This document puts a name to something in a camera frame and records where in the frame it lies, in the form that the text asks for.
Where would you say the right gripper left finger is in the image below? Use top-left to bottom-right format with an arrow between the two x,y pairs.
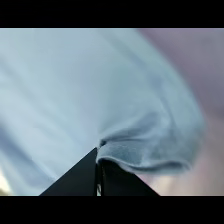
39,147 -> 99,197

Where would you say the light blue T-shirt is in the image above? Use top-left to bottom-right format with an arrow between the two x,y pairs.
0,28 -> 208,197

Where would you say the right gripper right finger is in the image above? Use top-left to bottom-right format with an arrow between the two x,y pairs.
100,159 -> 160,197

